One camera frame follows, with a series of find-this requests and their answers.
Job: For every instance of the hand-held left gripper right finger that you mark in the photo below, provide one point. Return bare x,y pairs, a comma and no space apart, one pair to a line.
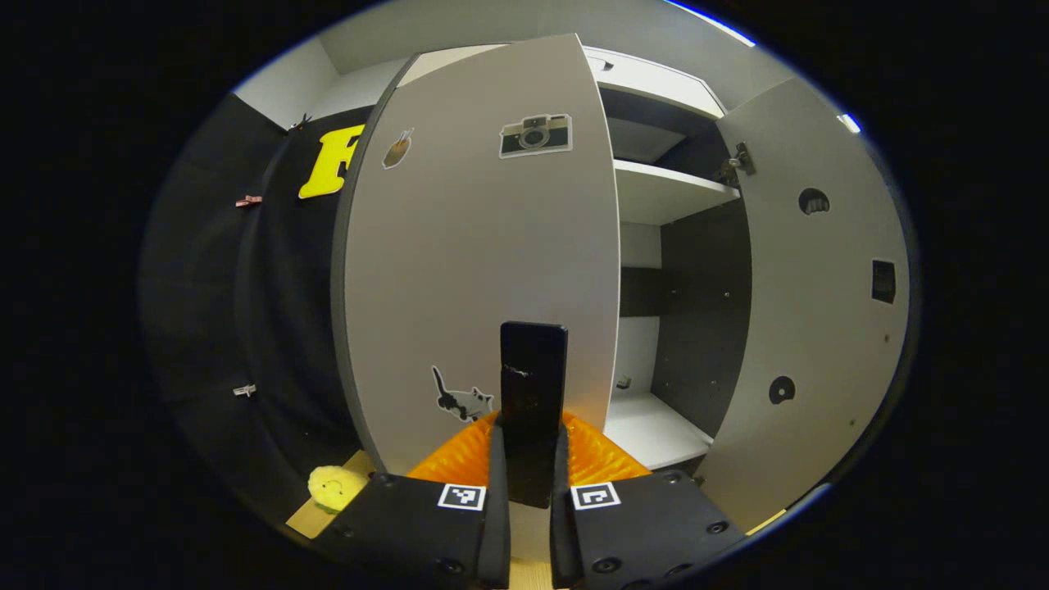
561,524

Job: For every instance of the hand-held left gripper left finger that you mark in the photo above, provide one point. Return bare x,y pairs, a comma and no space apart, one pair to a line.
496,516

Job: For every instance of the double-door shoe cabinet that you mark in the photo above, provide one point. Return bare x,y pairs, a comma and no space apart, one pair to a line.
697,328

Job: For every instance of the cabinet door with camera sticker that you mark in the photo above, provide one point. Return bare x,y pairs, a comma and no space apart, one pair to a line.
459,246

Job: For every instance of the cabinet door with headphone sticker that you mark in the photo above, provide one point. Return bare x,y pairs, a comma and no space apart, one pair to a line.
819,328

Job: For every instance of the white cabinet shelf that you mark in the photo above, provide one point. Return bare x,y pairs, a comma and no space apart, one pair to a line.
656,430
664,192

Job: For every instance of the metal door hinge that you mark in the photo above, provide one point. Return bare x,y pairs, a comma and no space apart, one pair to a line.
735,164

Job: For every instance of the yellow plush toy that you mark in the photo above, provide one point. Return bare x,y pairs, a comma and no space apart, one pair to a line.
334,487

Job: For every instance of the silver clip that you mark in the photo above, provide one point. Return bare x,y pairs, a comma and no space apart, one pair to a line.
243,390

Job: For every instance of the black backdrop cloth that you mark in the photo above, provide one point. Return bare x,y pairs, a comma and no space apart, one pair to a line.
205,287

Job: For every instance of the pink clip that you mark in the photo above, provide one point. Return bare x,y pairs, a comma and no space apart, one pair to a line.
248,201

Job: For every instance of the black binder clip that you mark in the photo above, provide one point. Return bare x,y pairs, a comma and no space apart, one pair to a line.
301,123

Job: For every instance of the small ceiling light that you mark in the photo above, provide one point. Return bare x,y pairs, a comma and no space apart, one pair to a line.
849,123

